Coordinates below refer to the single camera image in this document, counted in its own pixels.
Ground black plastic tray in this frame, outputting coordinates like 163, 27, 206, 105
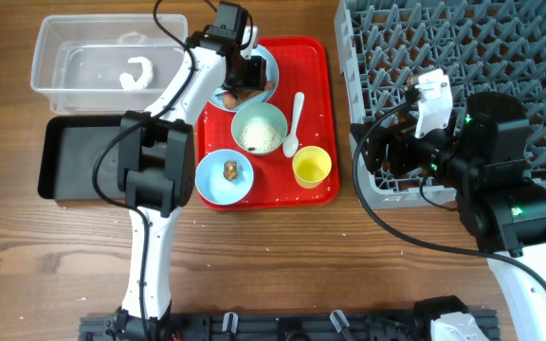
37, 116, 121, 201

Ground white plastic spoon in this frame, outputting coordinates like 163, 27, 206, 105
282, 92, 305, 158

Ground orange carrot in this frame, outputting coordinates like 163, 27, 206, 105
222, 81, 276, 110

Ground green bowl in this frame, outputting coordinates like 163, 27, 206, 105
231, 102, 288, 155

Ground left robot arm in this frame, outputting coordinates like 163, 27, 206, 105
105, 1, 266, 340

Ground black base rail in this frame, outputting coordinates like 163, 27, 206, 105
78, 309, 500, 341

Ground clear plastic bin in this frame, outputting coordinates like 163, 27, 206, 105
30, 14, 184, 114

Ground brown food scrap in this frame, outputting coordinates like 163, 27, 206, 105
223, 160, 239, 182

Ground small light blue bowl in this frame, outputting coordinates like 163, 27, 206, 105
195, 149, 254, 206

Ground yellow cup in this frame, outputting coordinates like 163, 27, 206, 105
292, 146, 332, 189

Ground white rice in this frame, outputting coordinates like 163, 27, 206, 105
239, 117, 282, 154

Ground red serving tray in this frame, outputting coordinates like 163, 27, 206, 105
203, 37, 340, 211

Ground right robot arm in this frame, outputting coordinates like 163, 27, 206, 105
354, 92, 546, 340

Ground white tissue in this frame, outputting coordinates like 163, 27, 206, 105
118, 56, 154, 91

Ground grey dishwasher rack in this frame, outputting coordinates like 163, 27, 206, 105
334, 0, 546, 188

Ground large light blue plate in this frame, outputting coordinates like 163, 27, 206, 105
209, 45, 280, 113

